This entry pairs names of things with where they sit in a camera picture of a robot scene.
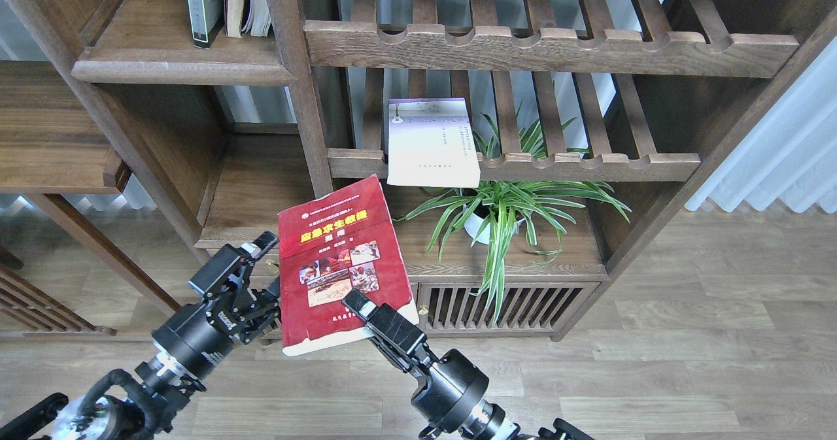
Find white curtain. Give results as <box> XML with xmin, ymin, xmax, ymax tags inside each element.
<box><xmin>685</xmin><ymin>41</ymin><xmax>836</xmax><ymax>214</ymax></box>

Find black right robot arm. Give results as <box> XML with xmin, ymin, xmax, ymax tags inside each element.
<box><xmin>343</xmin><ymin>289</ymin><xmax>590</xmax><ymax>439</ymax></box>

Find dark wooden bookshelf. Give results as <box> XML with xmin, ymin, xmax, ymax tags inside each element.
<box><xmin>7</xmin><ymin>0</ymin><xmax>835</xmax><ymax>341</ymax></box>

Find pale lavender book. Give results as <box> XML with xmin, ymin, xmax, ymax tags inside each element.
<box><xmin>386</xmin><ymin>97</ymin><xmax>481</xmax><ymax>188</ymax></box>

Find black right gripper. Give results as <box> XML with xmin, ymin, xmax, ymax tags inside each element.
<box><xmin>343</xmin><ymin>289</ymin><xmax>491</xmax><ymax>434</ymax></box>

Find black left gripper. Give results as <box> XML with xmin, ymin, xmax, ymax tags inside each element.
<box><xmin>150</xmin><ymin>231</ymin><xmax>281</xmax><ymax>382</ymax></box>

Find white plant pot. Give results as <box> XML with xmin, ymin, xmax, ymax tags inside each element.
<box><xmin>464</xmin><ymin>205</ymin><xmax>525</xmax><ymax>245</ymax></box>

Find upright books on shelf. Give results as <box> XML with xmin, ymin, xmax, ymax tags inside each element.
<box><xmin>224</xmin><ymin>0</ymin><xmax>271</xmax><ymax>38</ymax></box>

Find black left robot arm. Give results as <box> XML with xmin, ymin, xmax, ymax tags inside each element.
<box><xmin>2</xmin><ymin>231</ymin><xmax>280</xmax><ymax>439</ymax></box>

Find green and grey book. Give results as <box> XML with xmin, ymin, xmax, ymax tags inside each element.
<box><xmin>188</xmin><ymin>0</ymin><xmax>224</xmax><ymax>49</ymax></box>

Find green spider plant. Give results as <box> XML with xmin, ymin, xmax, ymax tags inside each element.
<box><xmin>392</xmin><ymin>103</ymin><xmax>632</xmax><ymax>320</ymax></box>

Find red cover book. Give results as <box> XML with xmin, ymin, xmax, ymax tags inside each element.
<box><xmin>278</xmin><ymin>175</ymin><xmax>419</xmax><ymax>356</ymax></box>

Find wooden side furniture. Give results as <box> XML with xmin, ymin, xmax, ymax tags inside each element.
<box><xmin>2</xmin><ymin>194</ymin><xmax>199</xmax><ymax>342</ymax></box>

